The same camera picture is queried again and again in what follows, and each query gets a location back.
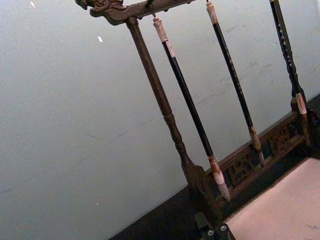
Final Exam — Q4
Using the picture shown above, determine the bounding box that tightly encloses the dark carved wooden brush rack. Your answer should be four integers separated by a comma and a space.
74, 0, 320, 227

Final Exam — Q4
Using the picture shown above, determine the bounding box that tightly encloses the black brush with brown bristles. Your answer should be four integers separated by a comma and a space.
205, 0, 266, 169

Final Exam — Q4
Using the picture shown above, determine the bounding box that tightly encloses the black brush with white characters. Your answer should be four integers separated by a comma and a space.
269, 0, 313, 149

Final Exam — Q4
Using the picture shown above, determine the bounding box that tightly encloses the white felt mat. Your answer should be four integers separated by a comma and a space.
224, 157, 320, 240

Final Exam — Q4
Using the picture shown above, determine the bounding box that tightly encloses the black brush with white label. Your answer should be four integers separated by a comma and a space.
151, 16, 232, 202

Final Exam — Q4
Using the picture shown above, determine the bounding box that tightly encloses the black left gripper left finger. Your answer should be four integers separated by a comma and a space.
194, 212, 218, 240

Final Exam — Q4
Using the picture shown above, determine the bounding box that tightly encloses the plain pale wall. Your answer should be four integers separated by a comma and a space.
0, 0, 320, 240

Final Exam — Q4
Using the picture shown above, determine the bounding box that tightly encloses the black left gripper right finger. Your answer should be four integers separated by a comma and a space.
216, 223, 236, 240

